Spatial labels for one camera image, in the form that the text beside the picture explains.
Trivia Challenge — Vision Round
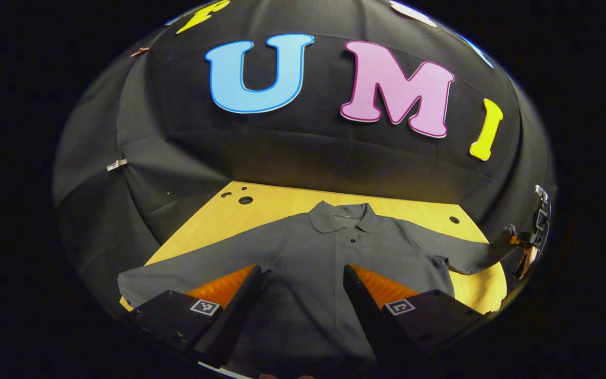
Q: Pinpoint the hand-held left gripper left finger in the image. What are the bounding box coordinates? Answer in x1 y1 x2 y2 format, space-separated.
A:
131 265 262 368

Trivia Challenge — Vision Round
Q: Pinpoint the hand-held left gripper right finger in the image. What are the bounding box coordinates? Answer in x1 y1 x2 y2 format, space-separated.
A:
343 264 485 369

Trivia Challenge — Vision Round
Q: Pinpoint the grey polo shirt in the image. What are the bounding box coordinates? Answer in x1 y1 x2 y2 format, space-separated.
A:
117 201 517 377

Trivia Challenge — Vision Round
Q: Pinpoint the black backdrop cloth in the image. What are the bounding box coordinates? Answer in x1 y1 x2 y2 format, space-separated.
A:
53 0 556 316

